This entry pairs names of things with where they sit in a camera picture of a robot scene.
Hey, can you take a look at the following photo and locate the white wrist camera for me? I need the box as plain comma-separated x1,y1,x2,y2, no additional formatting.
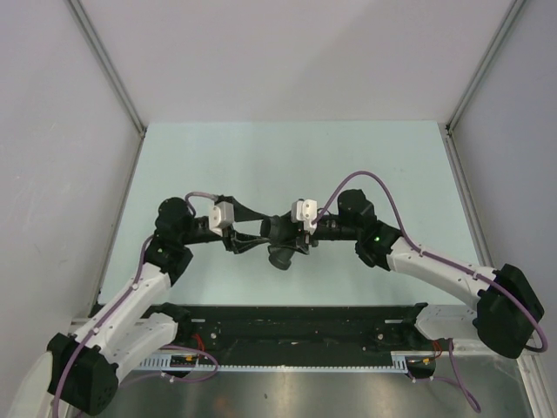
291,199,318,234
208,201,234,235

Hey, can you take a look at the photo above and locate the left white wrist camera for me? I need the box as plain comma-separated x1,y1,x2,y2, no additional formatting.
208,201,234,235

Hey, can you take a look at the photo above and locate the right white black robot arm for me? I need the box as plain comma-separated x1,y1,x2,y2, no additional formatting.
260,189,545,359

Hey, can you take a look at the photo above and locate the white slotted cable duct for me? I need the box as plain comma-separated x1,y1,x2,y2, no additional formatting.
135,353,437,376

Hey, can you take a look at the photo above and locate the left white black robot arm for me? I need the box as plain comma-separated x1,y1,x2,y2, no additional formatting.
47,194,266,417

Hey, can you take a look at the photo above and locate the black threaded coupling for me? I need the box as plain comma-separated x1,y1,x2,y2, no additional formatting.
259,216,280,241

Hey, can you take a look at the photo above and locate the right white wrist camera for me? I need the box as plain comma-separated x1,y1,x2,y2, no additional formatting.
291,199,318,234

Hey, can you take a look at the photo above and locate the black pipe tee fitting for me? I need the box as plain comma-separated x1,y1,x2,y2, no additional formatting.
267,223,303,271

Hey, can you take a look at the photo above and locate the aluminium frame rail left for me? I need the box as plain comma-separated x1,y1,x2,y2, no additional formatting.
43,125,149,418

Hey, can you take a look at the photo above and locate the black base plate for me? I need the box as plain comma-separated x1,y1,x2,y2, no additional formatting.
142,303,448,366

